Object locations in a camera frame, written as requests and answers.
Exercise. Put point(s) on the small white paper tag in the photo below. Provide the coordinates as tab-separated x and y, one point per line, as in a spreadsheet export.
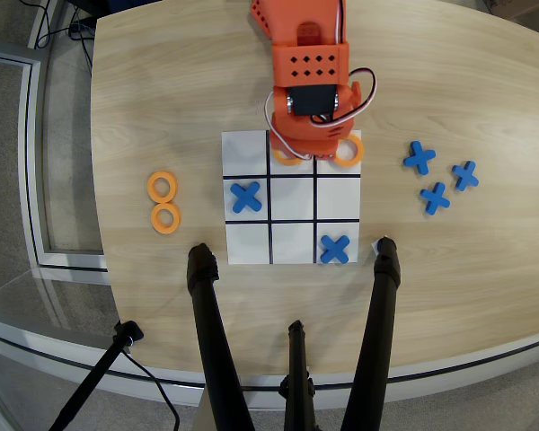
373	246

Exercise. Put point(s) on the slim black light stand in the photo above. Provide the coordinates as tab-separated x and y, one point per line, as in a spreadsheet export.
94	377

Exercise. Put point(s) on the white tic-tac-toe grid sheet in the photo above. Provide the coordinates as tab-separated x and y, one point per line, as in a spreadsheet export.
292	197

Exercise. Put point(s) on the thin black tripod leg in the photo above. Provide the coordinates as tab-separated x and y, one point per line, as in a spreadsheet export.
297	372

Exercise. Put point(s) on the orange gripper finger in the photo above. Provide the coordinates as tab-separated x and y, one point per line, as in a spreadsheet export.
324	156

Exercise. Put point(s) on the blue foam cross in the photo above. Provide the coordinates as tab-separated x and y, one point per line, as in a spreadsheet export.
419	157
246	197
465	175
335	249
435	198

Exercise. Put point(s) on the thick black tripod leg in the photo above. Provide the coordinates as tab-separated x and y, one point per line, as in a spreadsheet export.
211	323
377	323

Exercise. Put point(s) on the white metal floor frame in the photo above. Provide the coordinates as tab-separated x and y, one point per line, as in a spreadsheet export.
31	157

